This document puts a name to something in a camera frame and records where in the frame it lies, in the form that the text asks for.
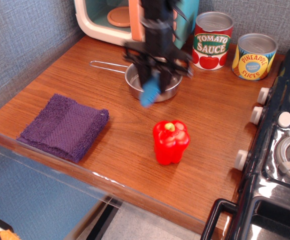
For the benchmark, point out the white stove knob middle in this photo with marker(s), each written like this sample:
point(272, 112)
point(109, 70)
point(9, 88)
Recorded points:
point(256, 115)

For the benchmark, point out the white stove knob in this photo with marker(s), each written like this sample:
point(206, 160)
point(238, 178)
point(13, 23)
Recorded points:
point(240, 159)
point(256, 115)
point(263, 94)

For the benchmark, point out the clear acrylic table guard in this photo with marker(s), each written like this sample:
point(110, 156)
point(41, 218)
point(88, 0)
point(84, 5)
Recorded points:
point(44, 198)

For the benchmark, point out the purple folded towel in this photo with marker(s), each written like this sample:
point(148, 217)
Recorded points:
point(65, 128)

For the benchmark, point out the red bell pepper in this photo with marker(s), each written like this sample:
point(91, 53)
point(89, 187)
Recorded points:
point(171, 138)

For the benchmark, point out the white stove knob front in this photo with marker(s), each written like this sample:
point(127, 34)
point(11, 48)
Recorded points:
point(240, 159)

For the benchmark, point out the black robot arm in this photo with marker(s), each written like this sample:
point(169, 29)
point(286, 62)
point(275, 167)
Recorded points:
point(161, 11)

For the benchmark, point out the blue handled metal fork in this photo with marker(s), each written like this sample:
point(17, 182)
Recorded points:
point(151, 90)

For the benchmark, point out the white stove knob rear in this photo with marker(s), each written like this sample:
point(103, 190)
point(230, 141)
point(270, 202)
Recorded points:
point(263, 94)

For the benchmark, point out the tomato sauce can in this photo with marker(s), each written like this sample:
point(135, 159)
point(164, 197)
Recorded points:
point(212, 37)

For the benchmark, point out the black toy stove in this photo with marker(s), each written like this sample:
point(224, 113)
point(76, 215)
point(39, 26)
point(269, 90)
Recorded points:
point(262, 211)

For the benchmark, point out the small steel pan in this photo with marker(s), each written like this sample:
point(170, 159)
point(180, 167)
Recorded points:
point(132, 79)

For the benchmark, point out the pineapple slices can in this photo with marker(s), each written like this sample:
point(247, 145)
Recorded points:
point(254, 56)

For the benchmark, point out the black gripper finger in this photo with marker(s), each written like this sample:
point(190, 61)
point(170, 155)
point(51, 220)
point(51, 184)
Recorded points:
point(167, 79)
point(144, 72)

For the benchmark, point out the orange object bottom left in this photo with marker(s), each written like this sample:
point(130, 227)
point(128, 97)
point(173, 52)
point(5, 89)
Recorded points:
point(8, 235)

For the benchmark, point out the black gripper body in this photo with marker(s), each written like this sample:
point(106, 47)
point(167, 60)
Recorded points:
point(158, 49)

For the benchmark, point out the teal toy microwave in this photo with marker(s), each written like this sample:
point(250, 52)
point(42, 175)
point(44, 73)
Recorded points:
point(118, 21)

